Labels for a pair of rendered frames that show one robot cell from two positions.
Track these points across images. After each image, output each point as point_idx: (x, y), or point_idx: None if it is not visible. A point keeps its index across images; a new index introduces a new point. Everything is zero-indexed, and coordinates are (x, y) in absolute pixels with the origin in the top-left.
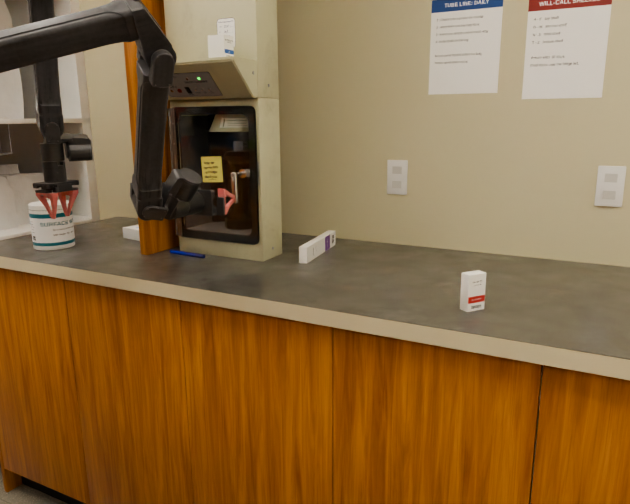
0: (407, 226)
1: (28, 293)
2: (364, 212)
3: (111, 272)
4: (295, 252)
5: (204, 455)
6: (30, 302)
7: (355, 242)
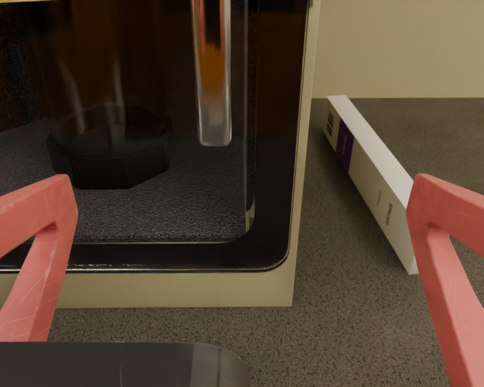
0: (467, 53)
1: None
2: (366, 28)
3: None
4: (304, 199)
5: None
6: None
7: (365, 109)
